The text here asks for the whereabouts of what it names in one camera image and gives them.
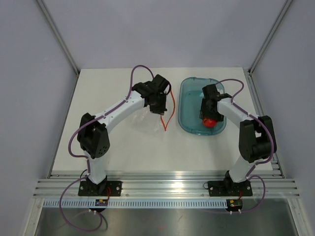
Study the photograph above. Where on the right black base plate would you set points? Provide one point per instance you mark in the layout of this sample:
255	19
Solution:
220	189

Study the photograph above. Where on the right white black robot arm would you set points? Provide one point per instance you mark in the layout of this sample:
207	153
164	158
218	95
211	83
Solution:
257	142

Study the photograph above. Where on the left control board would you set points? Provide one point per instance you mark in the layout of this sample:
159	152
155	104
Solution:
101	202

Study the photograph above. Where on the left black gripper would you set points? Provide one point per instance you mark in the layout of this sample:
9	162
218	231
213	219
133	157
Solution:
160	110

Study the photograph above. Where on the white slotted cable duct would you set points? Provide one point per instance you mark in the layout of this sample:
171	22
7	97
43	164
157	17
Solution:
138	203

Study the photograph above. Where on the aluminium mounting rail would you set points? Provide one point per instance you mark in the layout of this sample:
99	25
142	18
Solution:
167	185

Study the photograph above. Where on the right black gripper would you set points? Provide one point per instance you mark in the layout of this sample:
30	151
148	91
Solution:
204	112

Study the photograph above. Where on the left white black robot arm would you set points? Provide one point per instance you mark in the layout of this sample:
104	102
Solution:
93	136

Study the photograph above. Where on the control board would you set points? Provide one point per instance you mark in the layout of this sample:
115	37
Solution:
101	202
235	204

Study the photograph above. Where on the right frame post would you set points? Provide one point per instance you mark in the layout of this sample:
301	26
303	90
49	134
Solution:
270	35

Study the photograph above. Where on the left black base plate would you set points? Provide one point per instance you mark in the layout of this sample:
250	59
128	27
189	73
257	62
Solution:
109	188

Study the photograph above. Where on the teal plastic bin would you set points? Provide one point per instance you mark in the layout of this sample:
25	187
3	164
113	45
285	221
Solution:
189	107

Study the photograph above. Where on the red fruit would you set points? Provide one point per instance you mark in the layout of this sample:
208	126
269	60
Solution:
209	123

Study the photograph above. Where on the frame post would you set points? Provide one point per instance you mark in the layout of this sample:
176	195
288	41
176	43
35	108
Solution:
270	35
43	8

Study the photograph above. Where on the left frame post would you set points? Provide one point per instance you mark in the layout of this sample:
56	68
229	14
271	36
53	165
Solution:
43	8

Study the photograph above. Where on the right control board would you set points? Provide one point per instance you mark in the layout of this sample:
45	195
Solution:
235	204

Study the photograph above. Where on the clear orange zip top bag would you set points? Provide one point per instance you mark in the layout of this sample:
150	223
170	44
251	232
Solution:
146	122

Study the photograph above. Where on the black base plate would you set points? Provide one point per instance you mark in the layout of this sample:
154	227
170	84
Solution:
109	188
220	189

